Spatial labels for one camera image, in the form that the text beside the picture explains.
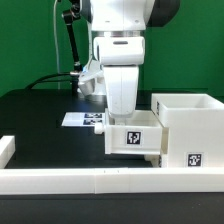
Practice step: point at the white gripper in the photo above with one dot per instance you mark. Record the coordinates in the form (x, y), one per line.
(120, 58)

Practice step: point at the white small drawer box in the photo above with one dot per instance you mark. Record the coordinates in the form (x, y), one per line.
(139, 135)

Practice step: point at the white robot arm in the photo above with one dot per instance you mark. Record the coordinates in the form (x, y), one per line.
(126, 18)

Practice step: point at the white marker sheet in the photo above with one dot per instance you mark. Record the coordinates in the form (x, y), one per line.
(79, 119)

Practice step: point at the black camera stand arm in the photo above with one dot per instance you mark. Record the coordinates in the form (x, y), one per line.
(70, 16)

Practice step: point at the white drawer cabinet frame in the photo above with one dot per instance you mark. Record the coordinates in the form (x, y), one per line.
(194, 130)

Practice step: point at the white L-shaped boundary rail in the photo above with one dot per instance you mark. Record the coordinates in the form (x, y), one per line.
(115, 180)

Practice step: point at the white left rail piece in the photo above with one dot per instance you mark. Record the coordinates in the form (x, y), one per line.
(7, 149)

